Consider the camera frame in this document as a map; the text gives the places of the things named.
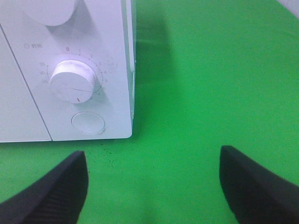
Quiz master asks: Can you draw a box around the white microwave oven body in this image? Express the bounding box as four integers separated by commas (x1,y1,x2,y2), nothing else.
0,0,136,141

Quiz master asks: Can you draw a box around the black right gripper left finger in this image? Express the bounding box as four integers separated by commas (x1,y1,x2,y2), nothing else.
0,151,89,224

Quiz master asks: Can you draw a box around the round white door button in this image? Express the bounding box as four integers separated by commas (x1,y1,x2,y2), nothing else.
71,112,106,134

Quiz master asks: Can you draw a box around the white round knob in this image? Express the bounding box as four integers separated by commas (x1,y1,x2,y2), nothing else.
49,60,97,104
17,0,79,26

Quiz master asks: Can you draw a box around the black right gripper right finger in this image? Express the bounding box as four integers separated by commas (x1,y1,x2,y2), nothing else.
219,146,299,224

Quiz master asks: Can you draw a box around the white microwave door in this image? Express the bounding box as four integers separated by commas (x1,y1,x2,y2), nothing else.
0,28,51,142

